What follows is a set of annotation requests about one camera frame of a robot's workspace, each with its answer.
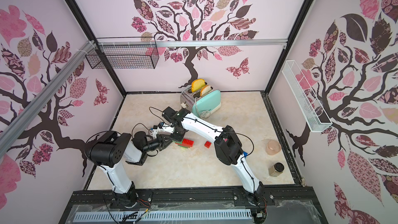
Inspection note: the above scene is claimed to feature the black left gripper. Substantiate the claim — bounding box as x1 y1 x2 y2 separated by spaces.
142 134 171 152

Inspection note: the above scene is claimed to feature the dark green lego brick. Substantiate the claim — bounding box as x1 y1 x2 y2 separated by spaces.
177 144 187 149

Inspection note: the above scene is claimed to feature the red long lego brick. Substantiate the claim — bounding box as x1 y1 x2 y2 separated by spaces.
181 139 194 148

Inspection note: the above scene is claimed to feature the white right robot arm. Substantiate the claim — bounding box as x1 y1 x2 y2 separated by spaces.
162 107 265 204

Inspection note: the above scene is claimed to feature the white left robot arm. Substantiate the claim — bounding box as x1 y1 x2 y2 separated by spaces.
84 131 173 208

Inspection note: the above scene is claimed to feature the mint and cream toaster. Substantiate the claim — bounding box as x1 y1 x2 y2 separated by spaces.
180 86 222 119

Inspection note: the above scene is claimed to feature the toast slice right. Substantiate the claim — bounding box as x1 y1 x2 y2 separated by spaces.
200 85 213 97

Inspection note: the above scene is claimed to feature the toast slice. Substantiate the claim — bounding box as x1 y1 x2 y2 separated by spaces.
200 85 213 97
191 79 206 93

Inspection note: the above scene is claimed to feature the toast slice left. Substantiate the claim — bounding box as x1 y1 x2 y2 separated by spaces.
191 79 206 93

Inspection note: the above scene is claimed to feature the black wire basket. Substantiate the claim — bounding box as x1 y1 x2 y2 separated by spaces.
86 37 160 69

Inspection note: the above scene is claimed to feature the white slotted cable duct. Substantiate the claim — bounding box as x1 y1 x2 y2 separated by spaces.
68 209 252 224

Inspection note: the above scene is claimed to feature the aluminium rail back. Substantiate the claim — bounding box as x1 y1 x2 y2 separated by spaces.
99 39 288 47

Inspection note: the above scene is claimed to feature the aluminium rail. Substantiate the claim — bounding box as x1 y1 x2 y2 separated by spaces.
1 40 94 157
99 39 288 47

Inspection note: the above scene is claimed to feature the white wire shelf basket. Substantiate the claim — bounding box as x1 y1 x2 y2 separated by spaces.
282 60 332 133

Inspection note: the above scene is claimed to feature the aluminium rail left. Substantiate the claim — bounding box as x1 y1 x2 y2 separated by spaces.
1 40 94 157

